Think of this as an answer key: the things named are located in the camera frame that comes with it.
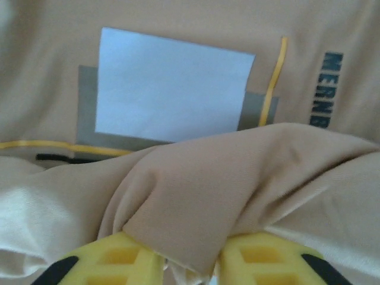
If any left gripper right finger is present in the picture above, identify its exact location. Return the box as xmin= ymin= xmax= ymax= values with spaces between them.
xmin=218 ymin=231 xmax=354 ymax=285

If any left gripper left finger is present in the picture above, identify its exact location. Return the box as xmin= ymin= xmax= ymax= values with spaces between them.
xmin=35 ymin=231 xmax=167 ymax=285

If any tan orange t-shirt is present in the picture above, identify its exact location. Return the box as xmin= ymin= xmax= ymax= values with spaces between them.
xmin=0 ymin=0 xmax=380 ymax=285

